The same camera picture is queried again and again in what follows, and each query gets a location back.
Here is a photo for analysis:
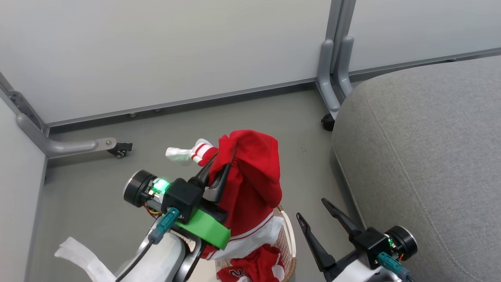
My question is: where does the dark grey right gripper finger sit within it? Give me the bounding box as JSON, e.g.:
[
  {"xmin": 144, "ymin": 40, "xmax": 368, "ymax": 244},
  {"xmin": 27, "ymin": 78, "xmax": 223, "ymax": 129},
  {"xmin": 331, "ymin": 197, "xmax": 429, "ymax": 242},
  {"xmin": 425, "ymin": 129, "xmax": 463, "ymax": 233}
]
[
  {"xmin": 322, "ymin": 198, "xmax": 362, "ymax": 237},
  {"xmin": 296, "ymin": 213, "xmax": 338, "ymax": 271}
]

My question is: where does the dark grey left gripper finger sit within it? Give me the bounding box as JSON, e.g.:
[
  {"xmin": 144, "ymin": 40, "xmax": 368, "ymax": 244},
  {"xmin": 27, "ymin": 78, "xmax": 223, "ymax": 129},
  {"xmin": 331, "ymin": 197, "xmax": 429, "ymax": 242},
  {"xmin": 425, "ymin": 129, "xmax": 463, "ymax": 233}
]
[
  {"xmin": 204, "ymin": 146, "xmax": 237, "ymax": 203},
  {"xmin": 189, "ymin": 154, "xmax": 218, "ymax": 188}
]

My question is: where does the black and green left gripper body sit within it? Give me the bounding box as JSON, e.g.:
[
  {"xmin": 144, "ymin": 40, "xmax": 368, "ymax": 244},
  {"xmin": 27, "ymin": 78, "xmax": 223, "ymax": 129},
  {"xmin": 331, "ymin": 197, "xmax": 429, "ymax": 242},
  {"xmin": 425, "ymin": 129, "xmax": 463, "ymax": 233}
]
[{"xmin": 161, "ymin": 178, "xmax": 231, "ymax": 250}]

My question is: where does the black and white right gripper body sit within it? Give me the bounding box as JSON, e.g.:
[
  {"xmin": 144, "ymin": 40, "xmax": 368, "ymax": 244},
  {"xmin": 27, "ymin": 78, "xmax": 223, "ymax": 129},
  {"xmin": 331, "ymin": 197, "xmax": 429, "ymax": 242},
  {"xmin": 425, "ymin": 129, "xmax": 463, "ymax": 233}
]
[{"xmin": 324, "ymin": 227, "xmax": 396, "ymax": 282}]

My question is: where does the red garment with white hem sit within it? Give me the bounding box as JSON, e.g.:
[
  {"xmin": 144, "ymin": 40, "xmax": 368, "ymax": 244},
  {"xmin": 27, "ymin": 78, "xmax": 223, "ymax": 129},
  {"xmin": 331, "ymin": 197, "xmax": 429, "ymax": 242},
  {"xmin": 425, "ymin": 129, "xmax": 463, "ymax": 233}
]
[{"xmin": 200, "ymin": 129, "xmax": 285, "ymax": 261}]

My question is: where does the wicker laundry basket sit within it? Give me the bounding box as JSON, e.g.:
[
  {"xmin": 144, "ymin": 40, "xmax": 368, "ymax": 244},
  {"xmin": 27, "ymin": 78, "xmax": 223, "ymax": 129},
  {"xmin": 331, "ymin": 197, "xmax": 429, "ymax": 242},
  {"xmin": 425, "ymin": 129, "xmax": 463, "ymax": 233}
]
[{"xmin": 213, "ymin": 205, "xmax": 297, "ymax": 282}]

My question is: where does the white sock with red stripes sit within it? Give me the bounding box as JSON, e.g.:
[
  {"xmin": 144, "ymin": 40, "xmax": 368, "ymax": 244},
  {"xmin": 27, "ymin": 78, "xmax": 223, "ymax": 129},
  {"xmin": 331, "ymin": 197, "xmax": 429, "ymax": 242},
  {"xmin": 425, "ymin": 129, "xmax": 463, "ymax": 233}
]
[{"xmin": 166, "ymin": 138, "xmax": 218, "ymax": 166}]

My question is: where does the red jersey with white number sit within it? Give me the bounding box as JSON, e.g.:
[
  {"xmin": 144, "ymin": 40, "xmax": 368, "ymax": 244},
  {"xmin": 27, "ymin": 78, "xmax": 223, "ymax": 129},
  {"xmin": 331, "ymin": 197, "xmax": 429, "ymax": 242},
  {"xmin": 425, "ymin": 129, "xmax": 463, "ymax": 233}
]
[{"xmin": 216, "ymin": 244, "xmax": 285, "ymax": 282}]

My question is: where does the black caster wheel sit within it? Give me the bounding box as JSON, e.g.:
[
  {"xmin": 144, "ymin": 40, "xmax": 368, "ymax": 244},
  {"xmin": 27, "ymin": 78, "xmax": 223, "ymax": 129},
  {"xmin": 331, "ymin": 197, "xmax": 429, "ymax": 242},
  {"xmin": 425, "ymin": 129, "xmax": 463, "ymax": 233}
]
[
  {"xmin": 108, "ymin": 142, "xmax": 133, "ymax": 158},
  {"xmin": 321, "ymin": 113, "xmax": 336, "ymax": 132}
]

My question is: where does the grey fabric sofa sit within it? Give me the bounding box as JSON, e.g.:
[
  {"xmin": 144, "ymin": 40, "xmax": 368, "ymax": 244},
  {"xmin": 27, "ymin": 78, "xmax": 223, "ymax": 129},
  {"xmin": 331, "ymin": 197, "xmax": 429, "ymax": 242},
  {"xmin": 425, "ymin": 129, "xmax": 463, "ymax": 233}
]
[{"xmin": 331, "ymin": 55, "xmax": 501, "ymax": 282}]

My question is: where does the white cloth strip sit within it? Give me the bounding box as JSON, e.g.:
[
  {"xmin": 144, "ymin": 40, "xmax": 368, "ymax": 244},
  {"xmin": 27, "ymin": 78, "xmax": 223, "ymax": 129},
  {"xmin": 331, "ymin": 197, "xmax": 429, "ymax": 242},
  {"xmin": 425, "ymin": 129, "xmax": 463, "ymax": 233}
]
[{"xmin": 54, "ymin": 237, "xmax": 132, "ymax": 282}]

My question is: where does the long grey partition foot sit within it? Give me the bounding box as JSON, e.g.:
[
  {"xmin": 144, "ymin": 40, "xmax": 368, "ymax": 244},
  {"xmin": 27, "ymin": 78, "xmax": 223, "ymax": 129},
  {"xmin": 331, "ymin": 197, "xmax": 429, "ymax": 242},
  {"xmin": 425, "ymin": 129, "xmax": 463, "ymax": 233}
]
[{"xmin": 16, "ymin": 113, "xmax": 118, "ymax": 159}]

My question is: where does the short grey partition foot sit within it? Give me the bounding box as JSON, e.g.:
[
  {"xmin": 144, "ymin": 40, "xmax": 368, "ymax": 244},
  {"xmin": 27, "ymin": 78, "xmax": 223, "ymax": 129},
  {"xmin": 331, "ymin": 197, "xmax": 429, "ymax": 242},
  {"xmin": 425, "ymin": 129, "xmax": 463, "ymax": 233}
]
[
  {"xmin": 315, "ymin": 39, "xmax": 341, "ymax": 120},
  {"xmin": 336, "ymin": 36, "xmax": 355, "ymax": 98}
]

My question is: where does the black cable with teal plug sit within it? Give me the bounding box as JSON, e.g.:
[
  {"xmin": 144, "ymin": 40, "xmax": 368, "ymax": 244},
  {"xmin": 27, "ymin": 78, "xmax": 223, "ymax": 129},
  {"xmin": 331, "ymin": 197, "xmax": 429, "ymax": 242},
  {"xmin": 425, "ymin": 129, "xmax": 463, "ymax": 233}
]
[
  {"xmin": 377, "ymin": 252, "xmax": 416, "ymax": 282},
  {"xmin": 115, "ymin": 208, "xmax": 181, "ymax": 282}
]

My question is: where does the grey partition post with bracket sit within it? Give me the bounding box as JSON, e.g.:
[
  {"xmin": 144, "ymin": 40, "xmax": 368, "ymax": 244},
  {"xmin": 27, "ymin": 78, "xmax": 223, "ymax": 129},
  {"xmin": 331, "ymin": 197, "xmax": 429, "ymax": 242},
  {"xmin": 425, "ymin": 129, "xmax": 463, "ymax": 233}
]
[{"xmin": 0, "ymin": 72, "xmax": 49, "ymax": 136}]

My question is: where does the grey metal partition post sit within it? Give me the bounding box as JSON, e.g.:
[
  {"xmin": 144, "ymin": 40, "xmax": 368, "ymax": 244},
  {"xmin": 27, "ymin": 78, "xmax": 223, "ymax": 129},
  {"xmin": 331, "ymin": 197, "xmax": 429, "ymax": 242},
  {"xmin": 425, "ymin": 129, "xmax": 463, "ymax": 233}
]
[{"xmin": 324, "ymin": 0, "xmax": 357, "ymax": 75}]

